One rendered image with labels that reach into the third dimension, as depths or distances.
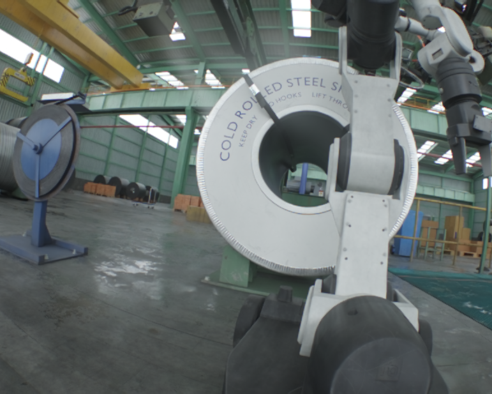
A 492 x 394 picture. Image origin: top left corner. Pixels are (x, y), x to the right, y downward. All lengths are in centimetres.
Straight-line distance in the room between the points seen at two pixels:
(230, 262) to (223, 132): 74
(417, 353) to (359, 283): 27
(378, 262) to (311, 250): 79
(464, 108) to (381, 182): 26
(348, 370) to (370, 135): 51
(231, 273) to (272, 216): 46
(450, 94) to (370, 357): 45
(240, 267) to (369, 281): 111
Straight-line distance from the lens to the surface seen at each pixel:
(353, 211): 61
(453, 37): 58
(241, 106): 148
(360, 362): 28
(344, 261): 55
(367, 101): 70
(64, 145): 172
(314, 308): 44
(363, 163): 61
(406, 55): 152
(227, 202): 137
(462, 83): 55
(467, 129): 51
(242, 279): 158
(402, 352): 29
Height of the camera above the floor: 45
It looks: 3 degrees up
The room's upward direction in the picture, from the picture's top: 8 degrees clockwise
